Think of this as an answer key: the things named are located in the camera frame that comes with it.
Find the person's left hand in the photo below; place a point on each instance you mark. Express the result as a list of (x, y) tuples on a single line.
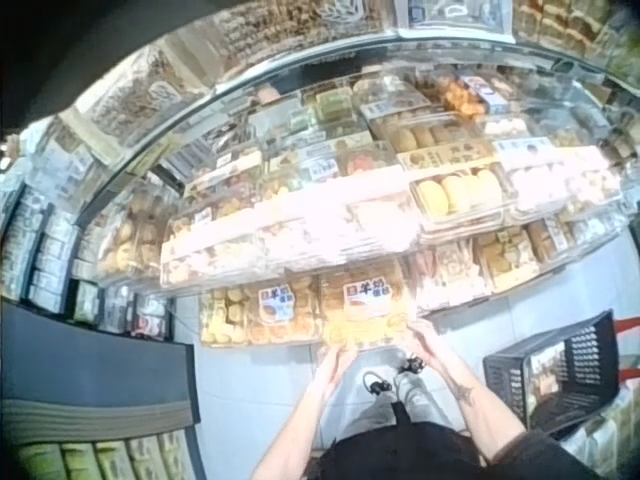
[(339, 364)]

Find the person's right hand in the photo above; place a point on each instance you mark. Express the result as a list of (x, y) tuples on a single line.
[(434, 350)]

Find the person's left fingers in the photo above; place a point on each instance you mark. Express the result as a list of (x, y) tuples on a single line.
[(346, 354)]

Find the person's right fingers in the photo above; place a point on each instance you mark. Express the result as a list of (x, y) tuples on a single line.
[(420, 331)]

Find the clear pastry box white label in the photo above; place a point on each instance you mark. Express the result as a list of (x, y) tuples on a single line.
[(367, 305), (257, 315)]

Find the person's legs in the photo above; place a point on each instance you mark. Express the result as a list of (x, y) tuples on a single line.
[(395, 400)]

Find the black plastic crate basket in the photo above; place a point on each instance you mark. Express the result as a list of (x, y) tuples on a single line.
[(555, 372)]

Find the clear box of yellow buns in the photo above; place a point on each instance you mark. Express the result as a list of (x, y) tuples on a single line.
[(462, 195)]

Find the tiered display shelf of pastries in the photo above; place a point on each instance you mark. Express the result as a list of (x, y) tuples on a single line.
[(350, 200)]

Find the heap of pale bread bags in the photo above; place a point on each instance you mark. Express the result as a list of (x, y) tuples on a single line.
[(607, 435)]

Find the dark grey cabinet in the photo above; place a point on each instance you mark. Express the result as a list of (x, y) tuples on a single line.
[(90, 375)]

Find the row of yellow-green packets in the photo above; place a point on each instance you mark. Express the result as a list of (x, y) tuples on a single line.
[(110, 457)]

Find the upper shelf of bread bags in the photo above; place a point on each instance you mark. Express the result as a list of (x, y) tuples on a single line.
[(310, 45)]

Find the side rack of packets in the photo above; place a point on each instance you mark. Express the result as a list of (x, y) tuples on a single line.
[(55, 250)]

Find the red metal frame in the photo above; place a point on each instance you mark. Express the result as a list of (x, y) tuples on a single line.
[(629, 350)]

